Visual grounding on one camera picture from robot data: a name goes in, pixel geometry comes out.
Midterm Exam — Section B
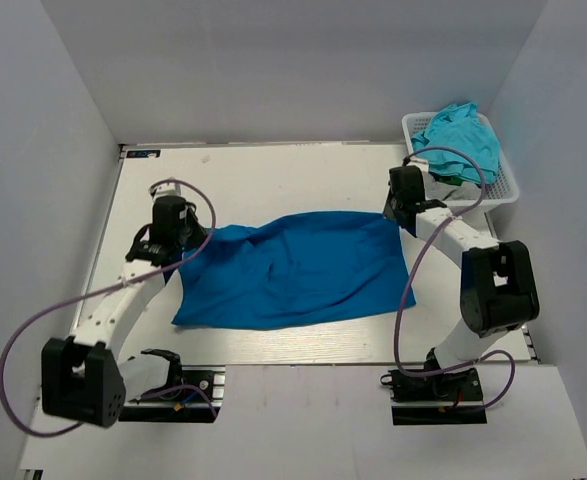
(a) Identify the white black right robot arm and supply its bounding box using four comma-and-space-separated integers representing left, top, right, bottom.
383, 166, 540, 378

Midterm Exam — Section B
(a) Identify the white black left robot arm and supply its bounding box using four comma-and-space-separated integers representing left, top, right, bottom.
41, 194, 207, 427

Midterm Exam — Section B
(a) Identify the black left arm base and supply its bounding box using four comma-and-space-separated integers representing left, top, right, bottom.
119, 366, 225, 424

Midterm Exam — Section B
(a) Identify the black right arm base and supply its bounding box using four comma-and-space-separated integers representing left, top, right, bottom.
380, 369, 487, 426

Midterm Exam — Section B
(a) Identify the grey t shirt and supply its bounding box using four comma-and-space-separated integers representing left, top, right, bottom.
424, 173, 481, 202

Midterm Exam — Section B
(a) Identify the green garment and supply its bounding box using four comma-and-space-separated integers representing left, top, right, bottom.
431, 173, 465, 186

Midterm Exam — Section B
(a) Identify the light blue t shirt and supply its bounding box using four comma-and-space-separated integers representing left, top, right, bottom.
411, 102, 500, 185

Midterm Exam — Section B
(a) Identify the blue label sticker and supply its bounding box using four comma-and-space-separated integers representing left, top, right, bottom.
125, 149, 161, 159

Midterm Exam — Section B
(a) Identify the white plastic basket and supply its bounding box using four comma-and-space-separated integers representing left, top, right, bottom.
401, 112, 520, 214

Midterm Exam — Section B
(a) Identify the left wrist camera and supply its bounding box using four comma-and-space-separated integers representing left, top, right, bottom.
149, 180, 182, 201

